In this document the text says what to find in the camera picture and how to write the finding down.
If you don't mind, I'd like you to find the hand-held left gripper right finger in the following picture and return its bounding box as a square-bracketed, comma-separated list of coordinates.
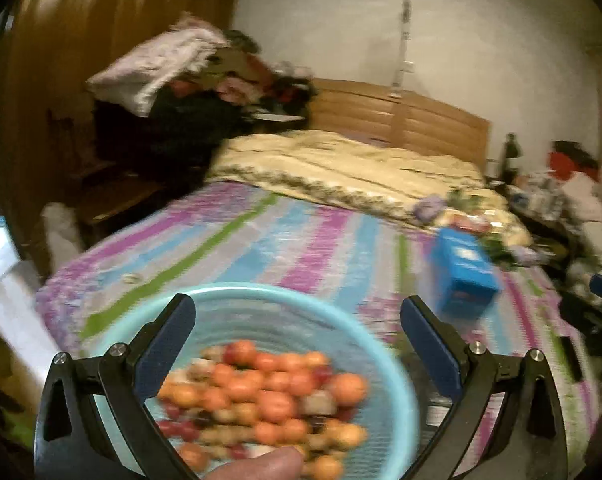
[400, 295, 569, 480]

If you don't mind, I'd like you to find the white wall conduit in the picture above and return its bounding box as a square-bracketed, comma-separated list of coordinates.
[388, 0, 414, 98]

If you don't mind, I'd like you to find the wooden headboard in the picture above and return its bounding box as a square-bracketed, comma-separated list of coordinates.
[306, 77, 492, 171]

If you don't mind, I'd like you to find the wooden chair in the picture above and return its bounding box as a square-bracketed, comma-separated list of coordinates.
[46, 105, 182, 241]

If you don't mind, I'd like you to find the yellow zigzag-trimmed quilt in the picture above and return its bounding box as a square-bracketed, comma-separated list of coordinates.
[203, 129, 532, 248]

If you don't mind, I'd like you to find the white folded blanket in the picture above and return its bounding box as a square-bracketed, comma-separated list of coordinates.
[86, 15, 229, 116]

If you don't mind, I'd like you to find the purple striped floral bed sheet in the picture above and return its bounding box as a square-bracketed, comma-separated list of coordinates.
[34, 180, 602, 480]

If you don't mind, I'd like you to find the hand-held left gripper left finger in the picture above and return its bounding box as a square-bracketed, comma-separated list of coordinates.
[34, 293, 197, 480]

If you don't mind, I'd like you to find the pile of oranges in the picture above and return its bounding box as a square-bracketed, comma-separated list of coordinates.
[156, 339, 371, 480]

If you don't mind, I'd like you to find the wooden wardrobe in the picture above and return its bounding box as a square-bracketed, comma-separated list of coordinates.
[0, 0, 242, 261]

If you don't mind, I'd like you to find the purple snack packet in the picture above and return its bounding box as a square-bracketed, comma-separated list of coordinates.
[415, 195, 449, 223]

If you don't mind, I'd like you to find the black desk lamp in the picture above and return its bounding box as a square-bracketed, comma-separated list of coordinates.
[501, 132, 524, 186]

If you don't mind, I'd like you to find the light blue plastic basket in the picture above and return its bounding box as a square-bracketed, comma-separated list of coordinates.
[94, 282, 422, 480]

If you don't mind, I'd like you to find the blue cardboard box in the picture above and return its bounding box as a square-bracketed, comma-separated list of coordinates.
[428, 227, 502, 318]

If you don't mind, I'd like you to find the heap of dark clothes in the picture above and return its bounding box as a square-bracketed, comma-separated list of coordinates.
[151, 30, 317, 126]

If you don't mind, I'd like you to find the cluttered dark bedside table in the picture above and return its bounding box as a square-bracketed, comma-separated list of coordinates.
[501, 180, 582, 266]

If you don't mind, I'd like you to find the white plastic bag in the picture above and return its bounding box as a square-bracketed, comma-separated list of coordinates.
[40, 201, 84, 263]

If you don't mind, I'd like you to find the black phone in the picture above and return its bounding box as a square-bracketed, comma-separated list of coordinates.
[561, 337, 584, 381]

